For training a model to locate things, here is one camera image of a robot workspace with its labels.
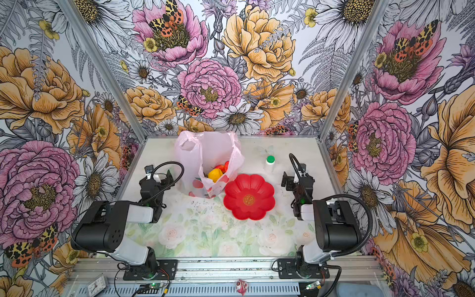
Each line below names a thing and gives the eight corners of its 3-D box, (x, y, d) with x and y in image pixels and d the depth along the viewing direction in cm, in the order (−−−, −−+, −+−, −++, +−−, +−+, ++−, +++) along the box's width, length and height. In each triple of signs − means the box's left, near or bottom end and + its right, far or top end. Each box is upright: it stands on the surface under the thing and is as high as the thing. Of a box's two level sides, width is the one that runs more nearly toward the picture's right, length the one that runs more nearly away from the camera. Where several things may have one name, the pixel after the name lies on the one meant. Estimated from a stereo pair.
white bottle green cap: (263, 171, 107) (264, 161, 100) (266, 164, 110) (267, 154, 103) (271, 174, 106) (273, 164, 99) (274, 166, 109) (276, 157, 102)
